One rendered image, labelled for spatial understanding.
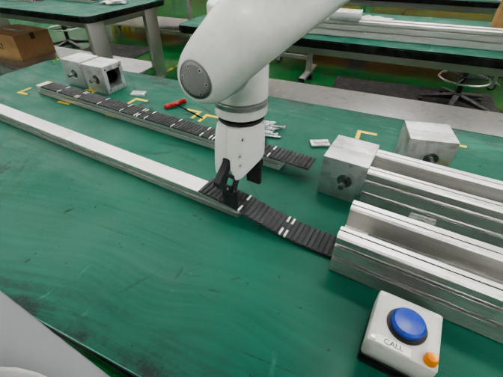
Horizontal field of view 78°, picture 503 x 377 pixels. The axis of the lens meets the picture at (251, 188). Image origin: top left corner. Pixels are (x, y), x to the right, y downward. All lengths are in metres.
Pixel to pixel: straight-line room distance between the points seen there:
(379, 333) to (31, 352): 0.37
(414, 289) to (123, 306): 0.44
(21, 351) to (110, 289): 0.22
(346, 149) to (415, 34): 1.38
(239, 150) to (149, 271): 0.26
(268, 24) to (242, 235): 0.38
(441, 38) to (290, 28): 1.71
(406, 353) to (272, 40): 0.38
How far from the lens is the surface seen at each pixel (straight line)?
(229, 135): 0.49
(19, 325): 0.38
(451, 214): 0.67
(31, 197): 0.83
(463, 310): 0.56
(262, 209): 0.61
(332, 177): 0.67
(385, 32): 2.00
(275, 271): 0.55
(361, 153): 0.68
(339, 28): 2.03
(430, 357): 0.45
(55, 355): 0.39
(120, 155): 0.82
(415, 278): 0.52
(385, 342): 0.45
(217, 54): 0.36
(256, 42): 0.35
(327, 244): 0.59
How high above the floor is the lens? 1.22
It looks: 39 degrees down
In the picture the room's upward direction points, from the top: straight up
